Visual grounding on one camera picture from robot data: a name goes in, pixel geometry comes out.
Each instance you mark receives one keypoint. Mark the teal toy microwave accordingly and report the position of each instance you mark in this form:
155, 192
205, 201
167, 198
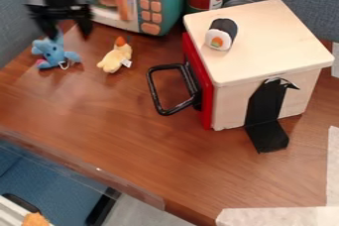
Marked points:
159, 5

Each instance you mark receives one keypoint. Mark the blue plush animal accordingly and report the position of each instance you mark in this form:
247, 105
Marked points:
54, 53

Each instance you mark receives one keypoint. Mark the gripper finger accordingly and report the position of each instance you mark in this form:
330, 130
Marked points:
50, 27
85, 25

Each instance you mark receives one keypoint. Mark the wooden cabinet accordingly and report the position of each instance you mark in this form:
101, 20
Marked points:
269, 51

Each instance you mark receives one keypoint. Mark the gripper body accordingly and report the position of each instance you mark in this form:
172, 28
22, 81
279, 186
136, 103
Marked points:
57, 8

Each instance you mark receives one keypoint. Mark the yellow plush animal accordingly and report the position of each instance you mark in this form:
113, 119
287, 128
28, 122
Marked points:
115, 56

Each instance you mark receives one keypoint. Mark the toy sushi roll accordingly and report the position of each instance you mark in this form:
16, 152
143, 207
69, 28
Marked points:
220, 35

